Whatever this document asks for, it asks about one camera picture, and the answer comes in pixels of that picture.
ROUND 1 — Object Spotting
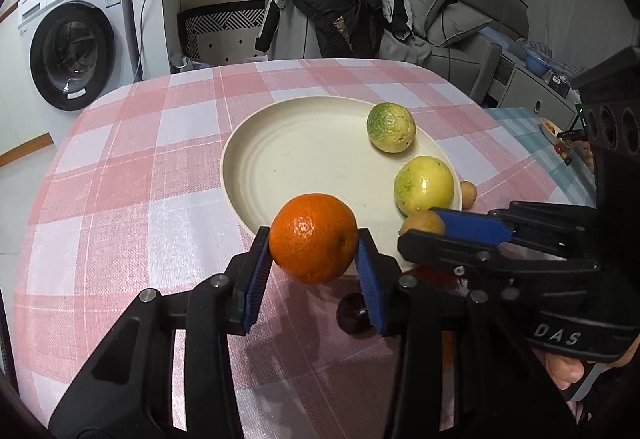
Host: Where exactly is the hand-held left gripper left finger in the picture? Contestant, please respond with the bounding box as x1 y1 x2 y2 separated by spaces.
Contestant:
47 226 274 439

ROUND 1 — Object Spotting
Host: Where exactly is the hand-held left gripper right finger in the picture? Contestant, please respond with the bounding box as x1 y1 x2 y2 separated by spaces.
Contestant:
356 228 581 439

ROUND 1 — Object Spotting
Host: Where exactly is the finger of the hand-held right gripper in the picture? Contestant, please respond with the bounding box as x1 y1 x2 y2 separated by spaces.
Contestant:
397 229 601 292
430 201 601 261

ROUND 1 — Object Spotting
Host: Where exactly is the dark red cherry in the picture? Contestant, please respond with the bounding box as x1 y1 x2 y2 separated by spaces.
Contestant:
336 293 376 335

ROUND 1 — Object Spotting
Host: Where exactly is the brown longan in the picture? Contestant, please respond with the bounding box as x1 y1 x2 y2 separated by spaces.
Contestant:
399 211 446 237
459 181 478 211

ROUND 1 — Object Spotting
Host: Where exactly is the large orange tangerine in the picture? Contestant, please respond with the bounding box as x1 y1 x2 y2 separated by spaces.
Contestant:
268 193 360 286

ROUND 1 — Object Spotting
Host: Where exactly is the cream round plate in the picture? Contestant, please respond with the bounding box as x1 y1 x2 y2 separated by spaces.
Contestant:
220 96 463 277

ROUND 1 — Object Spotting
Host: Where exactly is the person's right hand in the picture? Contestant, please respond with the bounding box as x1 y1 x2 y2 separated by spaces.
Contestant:
544 349 636 392

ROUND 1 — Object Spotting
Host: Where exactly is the yellow passion fruit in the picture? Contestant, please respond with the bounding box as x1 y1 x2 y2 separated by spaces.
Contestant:
393 155 456 216

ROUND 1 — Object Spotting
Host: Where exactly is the teal checked tablecloth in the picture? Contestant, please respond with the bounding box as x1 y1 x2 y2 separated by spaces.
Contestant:
485 106 598 210

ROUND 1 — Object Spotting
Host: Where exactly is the small dish of fruit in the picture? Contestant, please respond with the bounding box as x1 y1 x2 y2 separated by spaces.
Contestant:
539 116 569 146

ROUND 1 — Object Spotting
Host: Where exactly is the green speckled passion fruit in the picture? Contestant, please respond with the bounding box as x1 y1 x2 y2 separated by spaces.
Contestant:
366 102 417 154

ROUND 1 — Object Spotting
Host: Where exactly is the low grey cabinet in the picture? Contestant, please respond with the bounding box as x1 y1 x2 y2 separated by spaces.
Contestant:
492 53 583 122

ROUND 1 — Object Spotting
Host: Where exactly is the blue bowl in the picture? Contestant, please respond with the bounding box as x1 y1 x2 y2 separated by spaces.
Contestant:
524 50 551 74

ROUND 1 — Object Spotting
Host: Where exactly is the grey sofa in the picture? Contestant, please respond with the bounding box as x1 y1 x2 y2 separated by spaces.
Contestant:
395 0 531 106

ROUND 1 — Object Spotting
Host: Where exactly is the small grey pillow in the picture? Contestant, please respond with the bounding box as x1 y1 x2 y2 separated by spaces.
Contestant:
427 1 493 48

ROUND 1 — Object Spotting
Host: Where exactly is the black jacket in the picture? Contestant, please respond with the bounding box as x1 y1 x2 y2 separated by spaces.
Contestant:
255 0 387 60

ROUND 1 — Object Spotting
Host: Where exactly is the black white patterned basket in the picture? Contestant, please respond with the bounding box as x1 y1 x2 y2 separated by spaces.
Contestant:
177 3 268 68

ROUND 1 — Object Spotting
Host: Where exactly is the white washing machine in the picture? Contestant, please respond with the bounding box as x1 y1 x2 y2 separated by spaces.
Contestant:
16 0 143 113

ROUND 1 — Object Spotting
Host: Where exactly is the white kitchen cabinet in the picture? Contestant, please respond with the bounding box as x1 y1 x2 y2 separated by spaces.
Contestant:
0 9 53 162

